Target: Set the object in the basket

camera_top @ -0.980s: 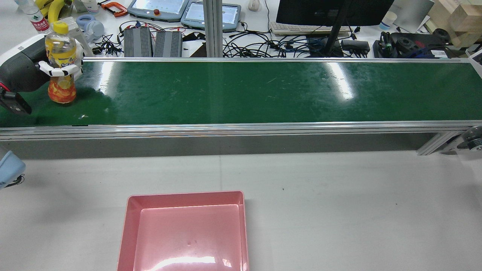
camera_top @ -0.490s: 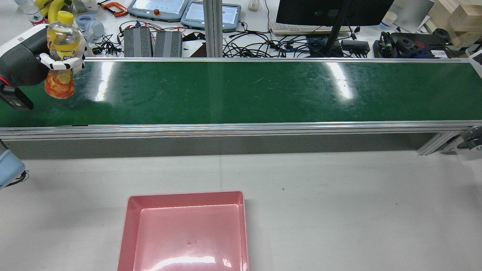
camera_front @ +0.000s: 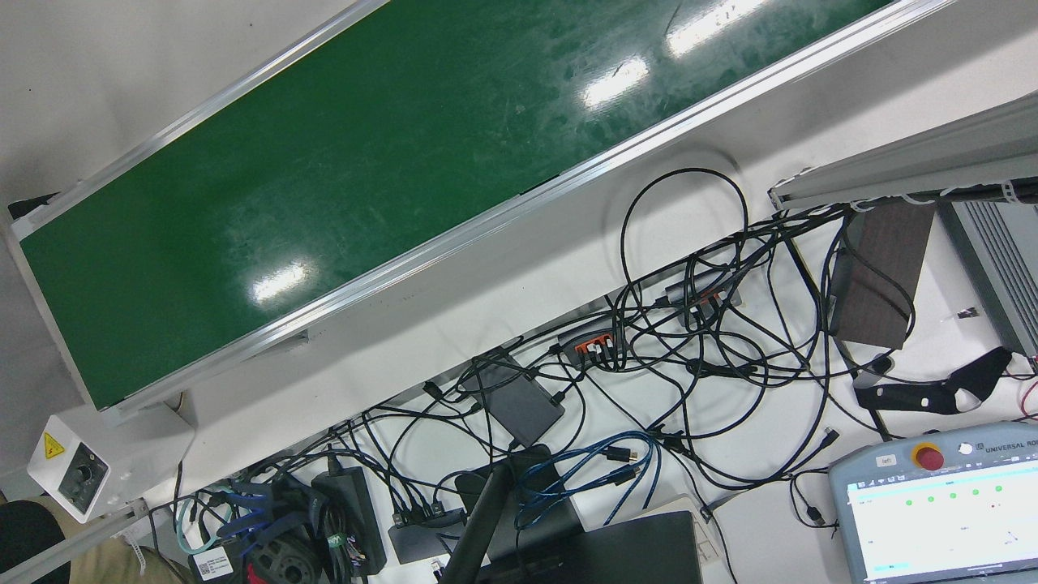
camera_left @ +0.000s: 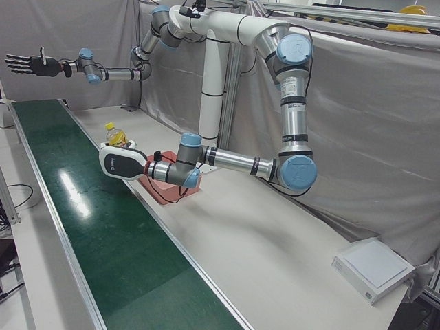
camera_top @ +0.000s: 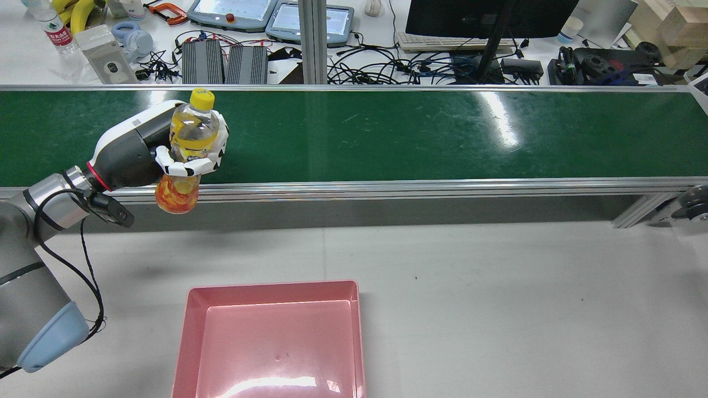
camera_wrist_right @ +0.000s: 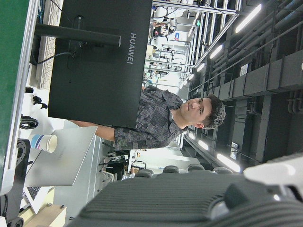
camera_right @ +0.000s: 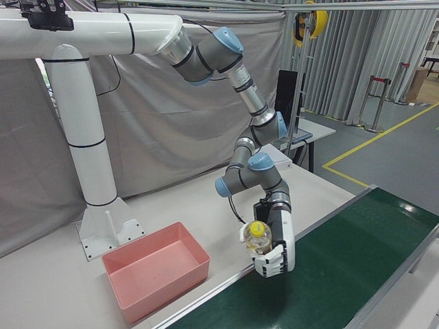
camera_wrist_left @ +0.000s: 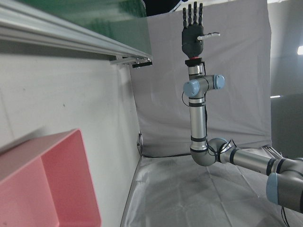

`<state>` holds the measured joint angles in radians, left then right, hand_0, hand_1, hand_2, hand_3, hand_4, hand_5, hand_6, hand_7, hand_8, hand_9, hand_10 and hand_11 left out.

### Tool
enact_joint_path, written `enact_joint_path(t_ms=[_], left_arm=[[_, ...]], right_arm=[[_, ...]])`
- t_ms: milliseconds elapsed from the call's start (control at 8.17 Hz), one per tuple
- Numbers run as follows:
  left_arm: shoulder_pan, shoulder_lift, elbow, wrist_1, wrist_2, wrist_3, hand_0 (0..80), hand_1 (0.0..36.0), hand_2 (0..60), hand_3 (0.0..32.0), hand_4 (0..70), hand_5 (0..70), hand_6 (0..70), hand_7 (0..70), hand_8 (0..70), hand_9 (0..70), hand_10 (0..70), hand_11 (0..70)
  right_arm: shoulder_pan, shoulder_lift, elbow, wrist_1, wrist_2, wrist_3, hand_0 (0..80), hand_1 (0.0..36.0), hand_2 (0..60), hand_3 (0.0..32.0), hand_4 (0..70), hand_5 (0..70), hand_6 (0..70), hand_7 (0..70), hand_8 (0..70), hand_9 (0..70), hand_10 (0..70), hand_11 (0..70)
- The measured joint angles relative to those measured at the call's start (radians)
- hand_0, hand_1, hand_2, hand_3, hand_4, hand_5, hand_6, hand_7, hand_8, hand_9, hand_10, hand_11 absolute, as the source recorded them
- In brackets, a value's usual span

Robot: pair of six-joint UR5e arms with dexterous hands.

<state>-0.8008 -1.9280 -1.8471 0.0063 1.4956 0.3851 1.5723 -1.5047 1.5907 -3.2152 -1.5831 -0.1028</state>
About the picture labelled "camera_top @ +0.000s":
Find light wooden box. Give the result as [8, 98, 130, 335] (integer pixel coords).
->
[628, 0, 708, 71]

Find red and black wires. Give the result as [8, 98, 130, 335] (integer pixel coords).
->
[175, 31, 251, 49]

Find blue cable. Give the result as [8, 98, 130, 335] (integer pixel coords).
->
[412, 51, 483, 76]

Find black finned power box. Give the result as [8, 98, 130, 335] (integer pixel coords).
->
[224, 44, 269, 85]
[181, 40, 225, 85]

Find orange clamp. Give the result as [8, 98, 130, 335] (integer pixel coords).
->
[142, 2, 189, 27]

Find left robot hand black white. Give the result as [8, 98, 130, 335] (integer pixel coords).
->
[86, 99, 230, 193]

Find light blue headphones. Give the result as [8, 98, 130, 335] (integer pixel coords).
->
[110, 20, 155, 62]

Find orange juice bottle yellow cap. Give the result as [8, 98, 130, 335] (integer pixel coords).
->
[154, 87, 221, 215]

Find white paper cup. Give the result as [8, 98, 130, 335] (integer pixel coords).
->
[557, 16, 585, 45]

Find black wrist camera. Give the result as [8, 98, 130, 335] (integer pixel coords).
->
[82, 190, 136, 229]

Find black round robot flange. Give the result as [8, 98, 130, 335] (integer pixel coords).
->
[573, 46, 627, 85]

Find small black cable bundle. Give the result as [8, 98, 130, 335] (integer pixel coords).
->
[135, 50, 179, 83]

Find black monitor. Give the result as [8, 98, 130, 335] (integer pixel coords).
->
[405, 0, 580, 40]

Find black monitor stand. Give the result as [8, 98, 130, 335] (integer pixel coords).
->
[474, 0, 524, 84]

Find pink plastic basket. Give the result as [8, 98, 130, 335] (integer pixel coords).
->
[171, 280, 367, 398]

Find aluminium frame post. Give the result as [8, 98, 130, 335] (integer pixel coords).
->
[298, 0, 329, 85]

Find grey teach pendant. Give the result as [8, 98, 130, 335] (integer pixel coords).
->
[265, 2, 356, 49]
[186, 0, 279, 33]

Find black caster wheel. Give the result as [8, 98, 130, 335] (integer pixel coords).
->
[671, 185, 708, 223]

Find black cable tangle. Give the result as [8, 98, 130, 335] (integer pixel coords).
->
[326, 33, 482, 85]

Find white jar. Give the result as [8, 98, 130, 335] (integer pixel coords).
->
[118, 0, 147, 20]

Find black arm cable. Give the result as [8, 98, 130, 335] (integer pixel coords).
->
[33, 188, 107, 339]

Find clear water bottle red label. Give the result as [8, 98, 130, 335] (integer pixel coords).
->
[22, 0, 79, 55]

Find yellow bananas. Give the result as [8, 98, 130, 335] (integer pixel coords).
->
[51, 0, 107, 35]

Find green conveyor belt aluminium frame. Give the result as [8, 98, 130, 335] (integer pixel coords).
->
[0, 84, 708, 229]

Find grey switch box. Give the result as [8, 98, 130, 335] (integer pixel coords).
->
[74, 24, 139, 85]

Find white keyboard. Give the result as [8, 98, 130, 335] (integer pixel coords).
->
[397, 32, 518, 55]

